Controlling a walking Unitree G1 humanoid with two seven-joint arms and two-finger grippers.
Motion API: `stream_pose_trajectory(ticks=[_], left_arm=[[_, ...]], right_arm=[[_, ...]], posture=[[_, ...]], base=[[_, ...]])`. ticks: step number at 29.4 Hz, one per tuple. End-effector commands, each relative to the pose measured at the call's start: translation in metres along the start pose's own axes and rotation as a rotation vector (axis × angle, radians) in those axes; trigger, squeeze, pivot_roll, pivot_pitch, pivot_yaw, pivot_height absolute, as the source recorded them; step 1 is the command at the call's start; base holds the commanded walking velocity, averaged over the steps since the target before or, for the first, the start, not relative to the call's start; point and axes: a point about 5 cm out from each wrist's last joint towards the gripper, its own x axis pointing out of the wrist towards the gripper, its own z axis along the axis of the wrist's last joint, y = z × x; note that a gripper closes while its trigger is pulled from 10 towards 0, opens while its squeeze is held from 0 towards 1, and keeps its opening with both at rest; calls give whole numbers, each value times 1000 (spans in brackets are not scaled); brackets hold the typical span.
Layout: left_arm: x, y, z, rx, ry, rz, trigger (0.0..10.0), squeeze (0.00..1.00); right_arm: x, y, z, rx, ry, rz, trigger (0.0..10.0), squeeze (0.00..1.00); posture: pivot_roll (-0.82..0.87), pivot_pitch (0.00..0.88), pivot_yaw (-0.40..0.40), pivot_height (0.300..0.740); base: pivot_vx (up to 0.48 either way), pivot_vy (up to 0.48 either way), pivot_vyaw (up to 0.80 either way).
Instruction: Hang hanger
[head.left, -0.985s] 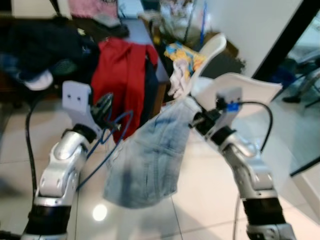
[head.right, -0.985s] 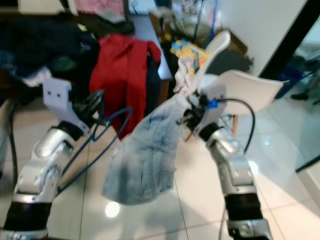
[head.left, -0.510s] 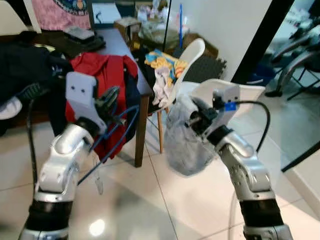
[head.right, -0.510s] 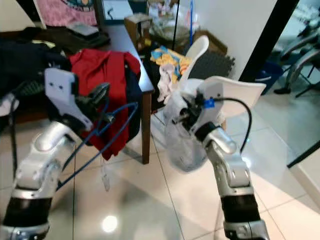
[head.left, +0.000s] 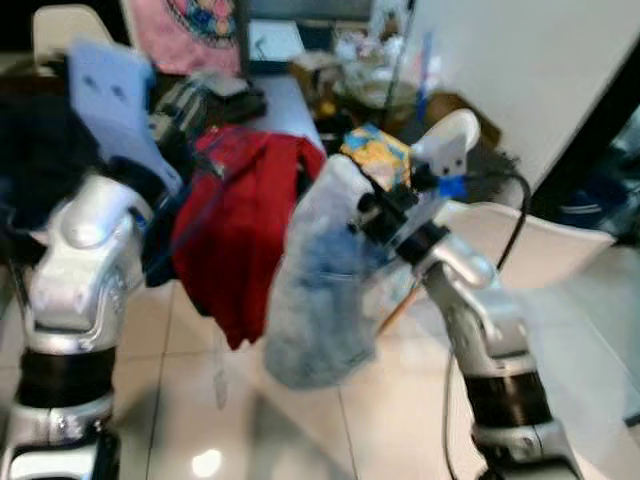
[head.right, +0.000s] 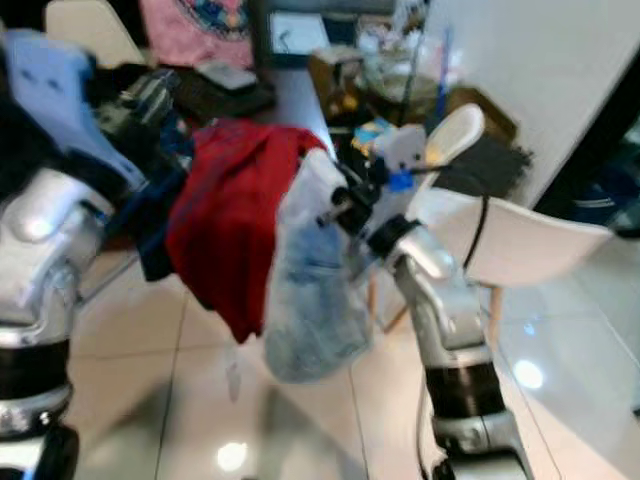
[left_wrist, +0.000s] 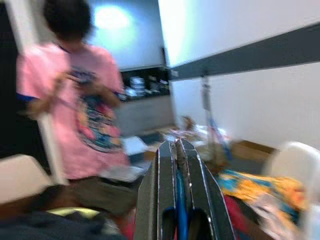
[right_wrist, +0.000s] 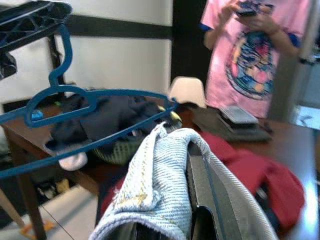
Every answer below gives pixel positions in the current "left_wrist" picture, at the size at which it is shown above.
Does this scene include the dark navy crumpled garment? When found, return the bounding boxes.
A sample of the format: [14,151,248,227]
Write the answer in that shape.
[0,184,127,240]

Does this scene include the white door frame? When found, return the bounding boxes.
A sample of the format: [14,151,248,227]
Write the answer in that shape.
[4,0,70,186]

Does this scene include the person in pink shirt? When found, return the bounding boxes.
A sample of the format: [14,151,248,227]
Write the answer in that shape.
[15,0,132,218]

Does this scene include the dark shelf cabinet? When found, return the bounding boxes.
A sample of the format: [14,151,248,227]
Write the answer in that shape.
[119,64,176,138]

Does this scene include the orange and blue patterned cloth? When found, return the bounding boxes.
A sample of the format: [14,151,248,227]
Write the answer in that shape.
[216,169,310,227]

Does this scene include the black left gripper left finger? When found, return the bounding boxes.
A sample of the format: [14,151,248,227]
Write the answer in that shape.
[135,140,180,240]

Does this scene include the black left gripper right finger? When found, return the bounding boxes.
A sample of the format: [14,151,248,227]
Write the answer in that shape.
[179,138,238,240]

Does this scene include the blue plastic hanger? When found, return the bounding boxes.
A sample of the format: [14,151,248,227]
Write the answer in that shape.
[173,138,190,240]

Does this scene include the thin metal stand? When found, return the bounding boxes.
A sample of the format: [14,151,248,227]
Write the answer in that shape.
[199,66,235,162]

